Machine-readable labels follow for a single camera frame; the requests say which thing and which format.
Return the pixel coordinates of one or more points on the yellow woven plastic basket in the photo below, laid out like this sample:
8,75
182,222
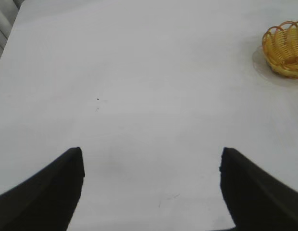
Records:
283,50

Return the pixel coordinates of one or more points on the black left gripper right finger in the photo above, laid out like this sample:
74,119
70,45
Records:
259,197

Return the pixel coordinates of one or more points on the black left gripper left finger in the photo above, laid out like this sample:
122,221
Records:
38,197

